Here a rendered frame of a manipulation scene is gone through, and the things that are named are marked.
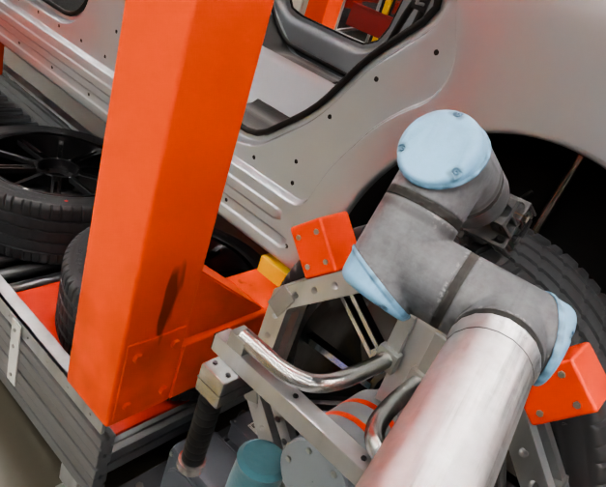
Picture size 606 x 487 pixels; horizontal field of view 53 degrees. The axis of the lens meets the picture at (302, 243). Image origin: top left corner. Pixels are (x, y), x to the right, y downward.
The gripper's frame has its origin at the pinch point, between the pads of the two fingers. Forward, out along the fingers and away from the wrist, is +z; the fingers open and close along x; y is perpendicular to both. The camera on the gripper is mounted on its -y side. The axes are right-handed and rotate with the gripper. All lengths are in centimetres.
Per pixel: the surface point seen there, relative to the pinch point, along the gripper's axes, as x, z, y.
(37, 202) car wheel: -51, 28, -137
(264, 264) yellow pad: -28, 39, -59
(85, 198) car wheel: -43, 42, -135
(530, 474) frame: -27.1, -4.0, 22.8
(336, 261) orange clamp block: -16.3, -8.9, -15.5
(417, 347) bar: -20.9, -6.7, 1.9
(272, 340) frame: -34.4, -0.1, -23.1
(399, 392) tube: -27.0, -11.9, 4.7
